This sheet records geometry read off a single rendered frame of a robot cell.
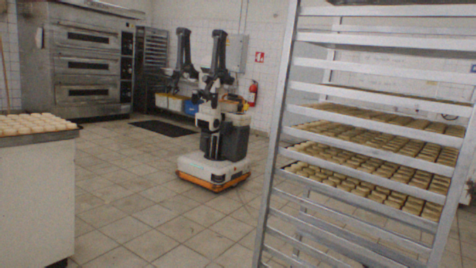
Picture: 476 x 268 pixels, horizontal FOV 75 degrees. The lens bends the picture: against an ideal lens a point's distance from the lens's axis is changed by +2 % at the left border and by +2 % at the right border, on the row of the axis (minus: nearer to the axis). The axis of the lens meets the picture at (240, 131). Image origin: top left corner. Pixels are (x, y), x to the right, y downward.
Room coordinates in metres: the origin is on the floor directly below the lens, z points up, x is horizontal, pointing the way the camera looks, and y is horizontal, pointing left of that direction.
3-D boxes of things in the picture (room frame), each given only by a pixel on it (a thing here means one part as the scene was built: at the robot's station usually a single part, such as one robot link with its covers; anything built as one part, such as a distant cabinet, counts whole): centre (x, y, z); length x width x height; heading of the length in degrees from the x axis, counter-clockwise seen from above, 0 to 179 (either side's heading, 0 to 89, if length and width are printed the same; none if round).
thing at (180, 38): (3.07, 0.68, 1.40); 0.11 x 0.06 x 0.43; 59
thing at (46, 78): (5.49, 2.88, 1.01); 1.56 x 1.20 x 2.01; 148
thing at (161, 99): (6.60, 1.65, 0.36); 0.47 x 0.39 x 0.26; 147
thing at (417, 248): (1.06, -0.41, 0.87); 0.64 x 0.03 x 0.03; 55
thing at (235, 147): (3.43, 0.20, 0.59); 0.55 x 0.34 x 0.83; 58
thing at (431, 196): (1.06, -0.41, 1.05); 0.64 x 0.03 x 0.03; 55
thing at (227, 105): (3.44, 0.19, 0.87); 0.23 x 0.15 x 0.11; 58
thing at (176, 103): (6.39, 1.31, 0.36); 0.47 x 0.38 x 0.26; 148
